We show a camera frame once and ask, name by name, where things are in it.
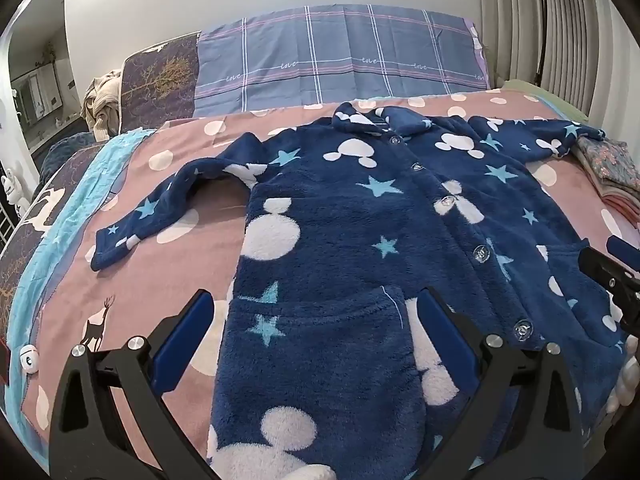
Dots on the white pleated curtain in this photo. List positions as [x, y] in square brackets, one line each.
[590, 50]

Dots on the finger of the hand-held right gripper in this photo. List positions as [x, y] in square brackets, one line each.
[622, 249]
[597, 262]

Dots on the beige clothes pile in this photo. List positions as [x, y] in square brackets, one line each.
[102, 105]

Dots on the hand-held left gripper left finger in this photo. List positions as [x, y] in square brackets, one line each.
[182, 340]

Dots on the dark tree print pillow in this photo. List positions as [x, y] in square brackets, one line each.
[160, 80]

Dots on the white rack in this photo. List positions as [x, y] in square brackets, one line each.
[4, 222]

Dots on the blue fleece star print pajama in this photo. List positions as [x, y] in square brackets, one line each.
[325, 260]

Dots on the dark blue fluffy blanket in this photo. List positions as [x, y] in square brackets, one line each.
[67, 150]

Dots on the small white round toy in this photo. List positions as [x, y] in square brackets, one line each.
[28, 358]

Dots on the stack of folded clothes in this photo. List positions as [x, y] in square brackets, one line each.
[612, 170]

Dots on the person's right hand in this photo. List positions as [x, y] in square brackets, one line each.
[627, 375]

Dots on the arched doorway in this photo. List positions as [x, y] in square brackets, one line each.
[40, 70]

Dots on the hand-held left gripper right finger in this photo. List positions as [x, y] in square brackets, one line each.
[445, 340]

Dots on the pink polka dot bedsheet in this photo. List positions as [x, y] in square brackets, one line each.
[150, 270]

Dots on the white figurine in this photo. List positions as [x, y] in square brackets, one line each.
[10, 192]

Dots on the blue plaid cloth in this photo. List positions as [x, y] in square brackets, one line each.
[325, 60]

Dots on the green sheet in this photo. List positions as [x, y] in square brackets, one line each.
[540, 92]

